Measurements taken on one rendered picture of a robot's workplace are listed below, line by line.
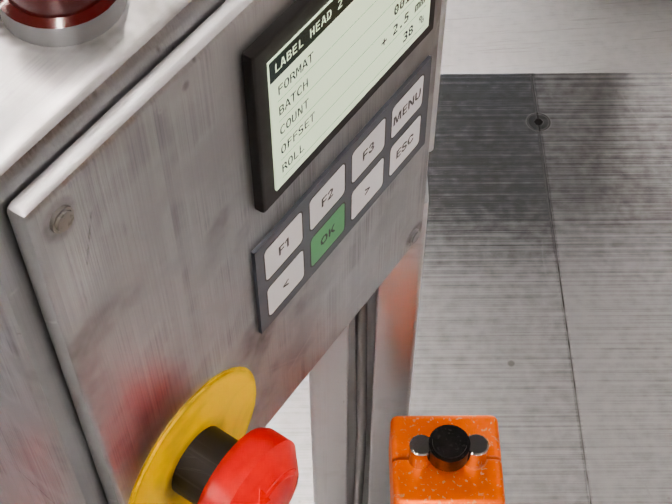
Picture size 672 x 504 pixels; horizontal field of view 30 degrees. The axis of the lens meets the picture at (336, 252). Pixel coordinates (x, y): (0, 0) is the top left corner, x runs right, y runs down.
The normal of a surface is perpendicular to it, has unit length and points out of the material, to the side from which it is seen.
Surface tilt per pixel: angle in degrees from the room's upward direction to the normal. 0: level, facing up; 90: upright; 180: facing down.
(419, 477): 0
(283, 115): 90
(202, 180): 90
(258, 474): 47
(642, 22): 0
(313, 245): 90
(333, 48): 90
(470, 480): 0
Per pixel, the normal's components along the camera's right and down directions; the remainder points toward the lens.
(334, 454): 0.00, 0.81
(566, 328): 0.00, -0.59
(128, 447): 0.82, 0.46
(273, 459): 0.75, -0.21
